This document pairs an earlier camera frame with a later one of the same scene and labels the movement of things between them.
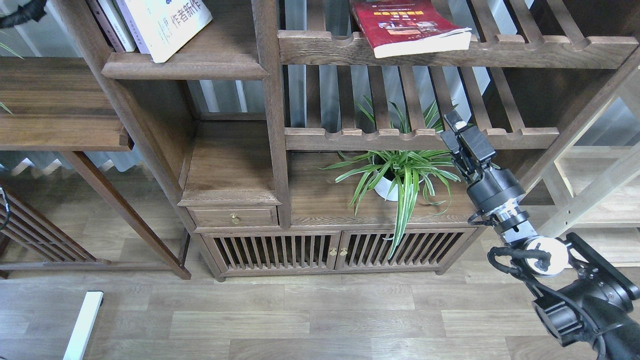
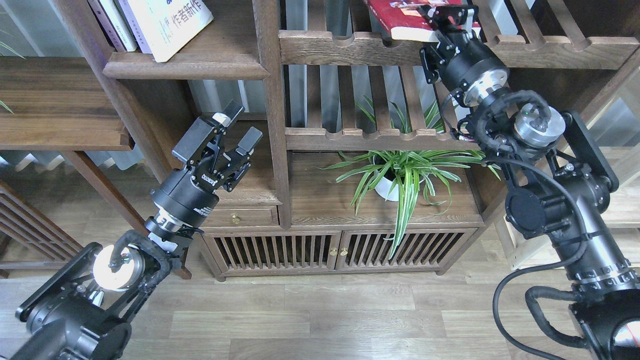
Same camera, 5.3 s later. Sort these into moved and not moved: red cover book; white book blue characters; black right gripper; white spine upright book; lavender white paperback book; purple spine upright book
Moved: black right gripper; red cover book
Not moved: purple spine upright book; lavender white paperback book; white spine upright book; white book blue characters
